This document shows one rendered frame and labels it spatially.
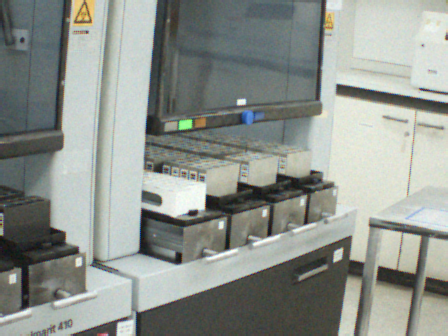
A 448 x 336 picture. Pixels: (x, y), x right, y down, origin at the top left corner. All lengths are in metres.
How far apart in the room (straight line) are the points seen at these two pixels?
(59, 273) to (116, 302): 0.17
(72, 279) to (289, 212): 0.67
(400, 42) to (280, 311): 2.81
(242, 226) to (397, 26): 2.98
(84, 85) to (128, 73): 0.12
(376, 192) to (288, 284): 2.08
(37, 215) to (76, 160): 0.13
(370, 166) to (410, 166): 0.21
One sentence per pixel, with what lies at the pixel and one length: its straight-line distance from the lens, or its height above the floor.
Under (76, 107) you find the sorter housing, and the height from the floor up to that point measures 1.03.
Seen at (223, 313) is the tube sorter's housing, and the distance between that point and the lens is 1.87.
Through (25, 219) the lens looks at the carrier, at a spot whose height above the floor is 0.86.
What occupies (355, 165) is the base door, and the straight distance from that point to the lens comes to 4.15.
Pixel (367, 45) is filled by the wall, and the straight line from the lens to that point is 4.79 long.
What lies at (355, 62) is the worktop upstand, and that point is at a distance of 4.81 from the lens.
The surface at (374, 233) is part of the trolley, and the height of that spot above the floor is 0.79.
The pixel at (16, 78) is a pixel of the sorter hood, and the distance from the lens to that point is 1.42.
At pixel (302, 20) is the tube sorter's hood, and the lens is 2.10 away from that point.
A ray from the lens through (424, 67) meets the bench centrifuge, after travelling 3.99.
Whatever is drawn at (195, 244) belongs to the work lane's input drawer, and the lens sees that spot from 1.73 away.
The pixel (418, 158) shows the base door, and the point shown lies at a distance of 4.01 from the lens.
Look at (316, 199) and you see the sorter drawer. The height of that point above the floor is 0.79.
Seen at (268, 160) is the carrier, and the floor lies 0.88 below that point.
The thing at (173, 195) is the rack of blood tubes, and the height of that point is 0.86.
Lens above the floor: 1.23
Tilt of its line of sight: 11 degrees down
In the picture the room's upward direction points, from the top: 5 degrees clockwise
